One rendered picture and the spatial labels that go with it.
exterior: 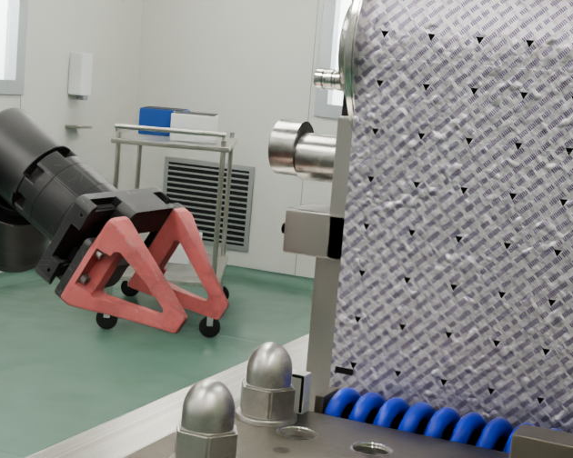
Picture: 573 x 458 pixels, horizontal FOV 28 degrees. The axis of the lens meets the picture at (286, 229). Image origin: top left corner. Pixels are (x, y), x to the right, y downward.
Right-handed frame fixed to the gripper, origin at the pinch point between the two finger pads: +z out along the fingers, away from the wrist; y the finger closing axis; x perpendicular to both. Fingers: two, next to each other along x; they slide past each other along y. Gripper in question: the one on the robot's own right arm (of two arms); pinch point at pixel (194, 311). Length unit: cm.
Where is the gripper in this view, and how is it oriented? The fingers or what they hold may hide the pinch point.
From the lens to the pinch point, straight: 76.5
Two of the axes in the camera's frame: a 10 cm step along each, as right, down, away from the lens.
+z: 7.4, 6.1, -2.8
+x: 5.3, -7.9, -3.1
